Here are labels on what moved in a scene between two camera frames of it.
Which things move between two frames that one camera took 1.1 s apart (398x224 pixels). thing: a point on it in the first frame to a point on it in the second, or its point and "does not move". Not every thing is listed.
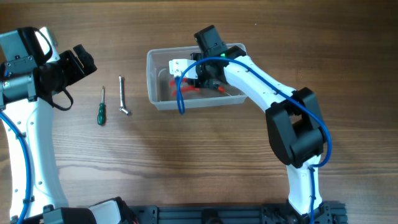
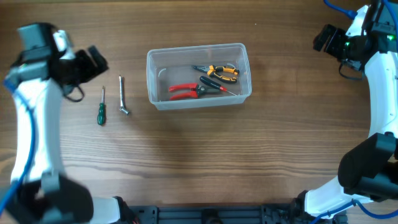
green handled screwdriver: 102,113 does not move
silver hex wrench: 122,108 does not move
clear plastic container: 161,85 does not move
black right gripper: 206,82 to 337,35
